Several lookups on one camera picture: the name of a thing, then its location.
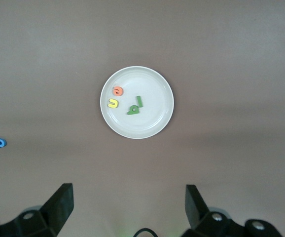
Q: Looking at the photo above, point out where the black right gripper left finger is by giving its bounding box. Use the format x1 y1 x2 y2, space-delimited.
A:
0 183 74 237

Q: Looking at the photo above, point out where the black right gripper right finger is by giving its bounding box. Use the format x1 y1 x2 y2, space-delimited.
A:
181 184 284 237

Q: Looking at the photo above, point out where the beige brown plate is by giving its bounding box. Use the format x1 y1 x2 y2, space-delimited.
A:
100 66 175 140

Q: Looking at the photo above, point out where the brown table cover sheet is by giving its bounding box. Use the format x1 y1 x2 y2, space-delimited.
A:
0 0 285 237

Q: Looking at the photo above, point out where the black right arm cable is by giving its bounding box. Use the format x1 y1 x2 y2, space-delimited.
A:
132 228 159 237

